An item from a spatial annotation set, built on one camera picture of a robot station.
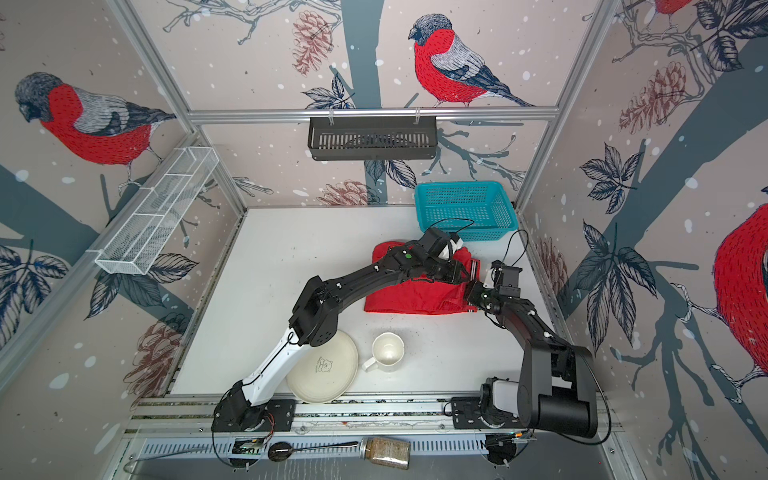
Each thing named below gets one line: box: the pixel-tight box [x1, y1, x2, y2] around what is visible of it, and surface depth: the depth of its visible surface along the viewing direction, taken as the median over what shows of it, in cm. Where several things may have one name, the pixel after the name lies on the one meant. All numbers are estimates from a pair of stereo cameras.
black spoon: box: [268, 441, 359, 462], surface depth 69 cm
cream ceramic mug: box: [362, 332, 405, 372], surface depth 78 cm
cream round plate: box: [286, 329, 359, 404], surface depth 81 cm
